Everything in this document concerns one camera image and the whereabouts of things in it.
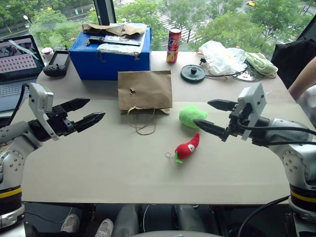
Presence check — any black window frame post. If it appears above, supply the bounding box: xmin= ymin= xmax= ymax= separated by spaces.
xmin=93 ymin=0 xmax=118 ymax=26

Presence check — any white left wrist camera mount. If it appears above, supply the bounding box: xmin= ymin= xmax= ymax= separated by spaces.
xmin=28 ymin=82 xmax=60 ymax=142

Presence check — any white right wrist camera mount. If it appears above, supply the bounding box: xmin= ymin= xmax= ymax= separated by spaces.
xmin=236 ymin=82 xmax=269 ymax=142

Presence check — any white drawstring cloth pouch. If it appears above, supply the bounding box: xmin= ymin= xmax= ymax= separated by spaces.
xmin=96 ymin=42 xmax=144 ymax=61

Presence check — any white sneaker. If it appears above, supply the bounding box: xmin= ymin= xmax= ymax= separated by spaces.
xmin=94 ymin=218 xmax=115 ymax=237
xmin=60 ymin=213 xmax=81 ymax=234

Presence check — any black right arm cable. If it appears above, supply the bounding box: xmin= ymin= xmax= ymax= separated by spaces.
xmin=236 ymin=121 xmax=316 ymax=147

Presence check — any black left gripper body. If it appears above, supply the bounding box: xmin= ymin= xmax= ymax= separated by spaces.
xmin=43 ymin=103 xmax=77 ymax=138

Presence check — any green plush toy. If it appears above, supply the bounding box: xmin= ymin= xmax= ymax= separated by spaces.
xmin=178 ymin=104 xmax=208 ymax=130

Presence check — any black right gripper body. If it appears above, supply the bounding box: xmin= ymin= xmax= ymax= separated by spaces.
xmin=220 ymin=102 xmax=253 ymax=143

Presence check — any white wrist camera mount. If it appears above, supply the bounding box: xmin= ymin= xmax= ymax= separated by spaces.
xmin=28 ymin=82 xmax=60 ymax=142
xmin=236 ymin=82 xmax=269 ymax=142

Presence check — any red drink can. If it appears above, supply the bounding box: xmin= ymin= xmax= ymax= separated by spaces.
xmin=166 ymin=27 xmax=182 ymax=64

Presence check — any white lidded cup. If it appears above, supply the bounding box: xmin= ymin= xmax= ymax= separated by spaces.
xmin=40 ymin=47 xmax=54 ymax=64

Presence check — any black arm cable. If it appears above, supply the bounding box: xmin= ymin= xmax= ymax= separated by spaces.
xmin=236 ymin=121 xmax=316 ymax=147
xmin=6 ymin=83 xmax=31 ymax=127

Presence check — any grey laptop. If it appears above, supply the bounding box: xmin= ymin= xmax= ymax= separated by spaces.
xmin=0 ymin=34 xmax=46 ymax=112

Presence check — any brown paper bag with handles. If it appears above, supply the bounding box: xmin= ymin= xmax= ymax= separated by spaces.
xmin=117 ymin=70 xmax=173 ymax=136

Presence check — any black backpack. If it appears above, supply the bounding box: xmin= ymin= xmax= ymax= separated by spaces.
xmin=270 ymin=37 xmax=316 ymax=90

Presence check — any small black device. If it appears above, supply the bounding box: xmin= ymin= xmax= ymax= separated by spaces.
xmin=85 ymin=36 xmax=106 ymax=47

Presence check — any black round kettle base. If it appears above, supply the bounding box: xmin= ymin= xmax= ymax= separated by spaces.
xmin=180 ymin=64 xmax=206 ymax=84

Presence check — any black hanging cable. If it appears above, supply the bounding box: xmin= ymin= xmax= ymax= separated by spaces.
xmin=237 ymin=195 xmax=291 ymax=237

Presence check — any black handheld controller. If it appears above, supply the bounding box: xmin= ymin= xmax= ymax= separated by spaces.
xmin=42 ymin=46 xmax=70 ymax=79

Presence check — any grey robot torso edge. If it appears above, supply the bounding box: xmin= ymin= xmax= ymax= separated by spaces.
xmin=135 ymin=230 xmax=224 ymax=237

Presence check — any white plastic bag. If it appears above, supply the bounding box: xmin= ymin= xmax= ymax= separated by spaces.
xmin=197 ymin=40 xmax=248 ymax=76

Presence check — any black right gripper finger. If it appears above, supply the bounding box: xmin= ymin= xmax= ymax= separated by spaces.
xmin=207 ymin=99 xmax=238 ymax=113
xmin=192 ymin=119 xmax=227 ymax=139

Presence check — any light green cloth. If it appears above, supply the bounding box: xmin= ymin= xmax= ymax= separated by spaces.
xmin=243 ymin=51 xmax=279 ymax=79

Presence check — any flat printed booklet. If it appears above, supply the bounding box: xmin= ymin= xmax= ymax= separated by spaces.
xmin=103 ymin=34 xmax=142 ymax=47

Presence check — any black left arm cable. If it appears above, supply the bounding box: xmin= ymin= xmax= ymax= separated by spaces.
xmin=6 ymin=83 xmax=31 ymax=127

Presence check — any blue box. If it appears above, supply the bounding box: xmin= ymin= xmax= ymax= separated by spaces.
xmin=68 ymin=24 xmax=152 ymax=81

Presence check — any grey rounded leg shape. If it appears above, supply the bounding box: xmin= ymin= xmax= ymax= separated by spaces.
xmin=112 ymin=204 xmax=140 ymax=237
xmin=176 ymin=204 xmax=207 ymax=234

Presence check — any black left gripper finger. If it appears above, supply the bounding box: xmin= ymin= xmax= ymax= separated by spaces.
xmin=59 ymin=98 xmax=91 ymax=112
xmin=73 ymin=111 xmax=106 ymax=133

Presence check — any crumpled brown paper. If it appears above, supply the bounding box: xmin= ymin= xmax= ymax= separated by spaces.
xmin=81 ymin=22 xmax=147 ymax=37

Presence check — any red chili pepper plush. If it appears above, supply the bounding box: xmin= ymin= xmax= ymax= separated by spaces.
xmin=165 ymin=132 xmax=201 ymax=164

